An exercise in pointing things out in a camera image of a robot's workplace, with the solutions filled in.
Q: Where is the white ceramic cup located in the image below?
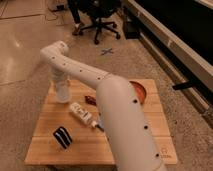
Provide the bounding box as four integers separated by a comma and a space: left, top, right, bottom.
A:
55, 84, 70, 103

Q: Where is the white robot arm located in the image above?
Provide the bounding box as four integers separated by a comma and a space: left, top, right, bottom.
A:
40, 41, 168, 171

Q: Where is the black striped eraser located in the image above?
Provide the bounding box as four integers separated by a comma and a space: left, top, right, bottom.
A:
53, 126, 73, 149

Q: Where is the white plastic bottle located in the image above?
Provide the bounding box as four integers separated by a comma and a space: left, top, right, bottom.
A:
69, 102, 98, 128

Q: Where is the wooden table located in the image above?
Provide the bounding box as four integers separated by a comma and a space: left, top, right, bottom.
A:
25, 79, 178, 166

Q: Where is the person's leg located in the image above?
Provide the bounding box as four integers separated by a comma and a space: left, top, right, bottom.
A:
67, 0, 84, 36

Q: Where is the black office chair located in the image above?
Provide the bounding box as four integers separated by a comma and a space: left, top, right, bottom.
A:
77, 0, 121, 45

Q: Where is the orange bowl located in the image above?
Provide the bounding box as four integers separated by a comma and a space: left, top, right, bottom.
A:
131, 81, 147, 105

